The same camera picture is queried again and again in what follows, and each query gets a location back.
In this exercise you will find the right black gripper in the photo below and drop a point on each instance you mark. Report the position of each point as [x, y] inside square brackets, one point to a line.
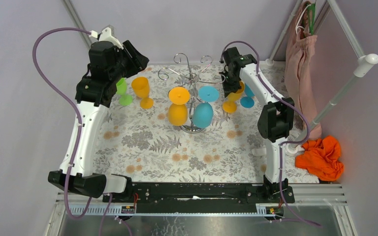
[227, 88]

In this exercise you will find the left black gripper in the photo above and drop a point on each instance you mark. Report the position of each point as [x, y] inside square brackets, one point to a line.
[132, 56]

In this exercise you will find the orange wine glass back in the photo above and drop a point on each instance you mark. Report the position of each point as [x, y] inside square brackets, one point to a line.
[141, 88]

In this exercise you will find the orange wine glass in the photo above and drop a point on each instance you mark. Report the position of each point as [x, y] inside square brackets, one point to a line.
[230, 105]
[141, 88]
[178, 112]

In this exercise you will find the blue wine glass back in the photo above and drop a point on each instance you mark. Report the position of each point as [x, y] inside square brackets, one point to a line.
[247, 101]

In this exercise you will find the blue wine glass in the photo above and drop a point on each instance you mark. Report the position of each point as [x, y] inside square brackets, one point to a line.
[203, 112]
[247, 101]

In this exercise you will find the green wine glass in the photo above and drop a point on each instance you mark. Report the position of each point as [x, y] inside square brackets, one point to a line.
[124, 99]

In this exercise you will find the blue wine glass front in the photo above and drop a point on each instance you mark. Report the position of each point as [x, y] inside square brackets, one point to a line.
[203, 112]

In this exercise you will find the orange wine glass front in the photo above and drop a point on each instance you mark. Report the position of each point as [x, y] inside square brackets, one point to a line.
[178, 112]

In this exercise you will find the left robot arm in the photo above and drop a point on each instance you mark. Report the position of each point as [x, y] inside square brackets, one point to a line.
[108, 64]

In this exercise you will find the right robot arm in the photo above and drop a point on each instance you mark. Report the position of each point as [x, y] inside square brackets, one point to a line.
[276, 119]

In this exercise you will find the chrome wine glass rack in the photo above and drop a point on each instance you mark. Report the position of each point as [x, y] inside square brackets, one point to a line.
[191, 79]

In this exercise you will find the pink hanging cloth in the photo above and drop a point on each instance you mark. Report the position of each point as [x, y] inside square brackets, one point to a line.
[299, 52]

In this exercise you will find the white pipe on table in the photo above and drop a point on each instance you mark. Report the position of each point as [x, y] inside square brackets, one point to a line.
[259, 151]

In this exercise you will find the orange cloth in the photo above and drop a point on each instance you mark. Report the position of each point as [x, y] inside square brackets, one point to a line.
[321, 158]

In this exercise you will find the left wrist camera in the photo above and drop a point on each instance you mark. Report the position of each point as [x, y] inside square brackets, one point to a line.
[107, 34]

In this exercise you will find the white pipe frame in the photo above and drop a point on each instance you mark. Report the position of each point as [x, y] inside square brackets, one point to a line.
[339, 62]

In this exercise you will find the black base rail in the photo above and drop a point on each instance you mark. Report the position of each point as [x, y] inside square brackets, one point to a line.
[180, 197]

